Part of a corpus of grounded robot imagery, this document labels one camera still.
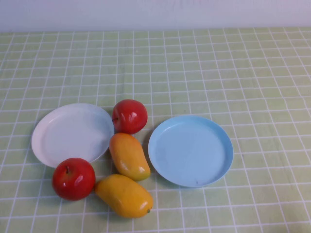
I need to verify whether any white round plate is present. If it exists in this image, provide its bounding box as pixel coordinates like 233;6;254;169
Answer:
31;102;115;168

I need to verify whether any green checked tablecloth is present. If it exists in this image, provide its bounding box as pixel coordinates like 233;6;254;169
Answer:
0;26;311;233

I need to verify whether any orange-yellow mango with green tip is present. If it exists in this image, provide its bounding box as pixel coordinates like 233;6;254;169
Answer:
108;132;151;182

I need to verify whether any light blue round plate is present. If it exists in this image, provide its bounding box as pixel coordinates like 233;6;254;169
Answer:
148;115;234;188

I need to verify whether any red apple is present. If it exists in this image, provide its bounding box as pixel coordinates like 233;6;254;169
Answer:
52;157;96;201
111;99;148;135

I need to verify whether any yellow mango with dark stem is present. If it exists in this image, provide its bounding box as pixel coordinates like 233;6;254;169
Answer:
94;174;154;218

